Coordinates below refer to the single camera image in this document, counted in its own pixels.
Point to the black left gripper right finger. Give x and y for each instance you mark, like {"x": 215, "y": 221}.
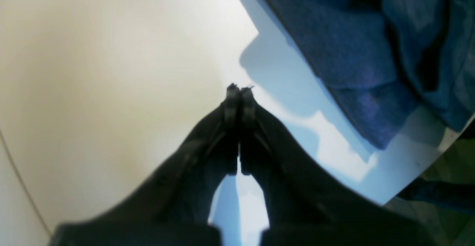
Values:
{"x": 307, "y": 206}

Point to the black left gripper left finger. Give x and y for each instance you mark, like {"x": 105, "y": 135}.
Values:
{"x": 172, "y": 206}

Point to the blue-grey T-shirt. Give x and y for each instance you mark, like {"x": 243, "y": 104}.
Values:
{"x": 381, "y": 59}

